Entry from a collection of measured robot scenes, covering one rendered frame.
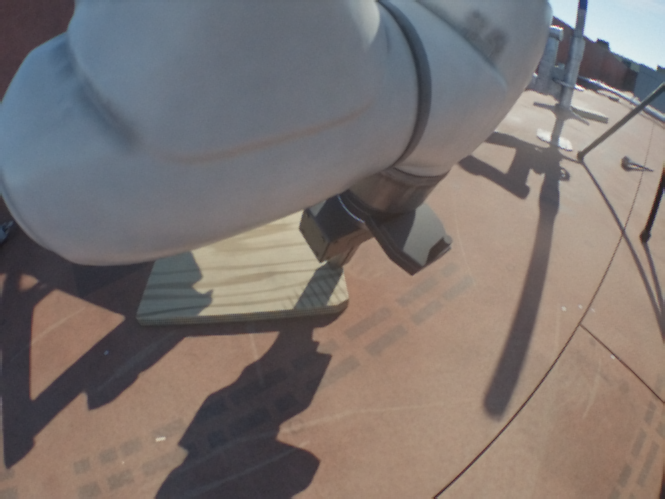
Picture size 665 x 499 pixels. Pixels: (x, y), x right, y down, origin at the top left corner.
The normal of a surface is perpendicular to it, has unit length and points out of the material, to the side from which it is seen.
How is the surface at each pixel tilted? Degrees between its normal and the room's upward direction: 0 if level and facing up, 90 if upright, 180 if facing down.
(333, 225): 25
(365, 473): 0
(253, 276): 0
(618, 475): 0
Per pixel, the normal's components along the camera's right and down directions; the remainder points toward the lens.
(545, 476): -0.02, -0.73
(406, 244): 0.22, -0.43
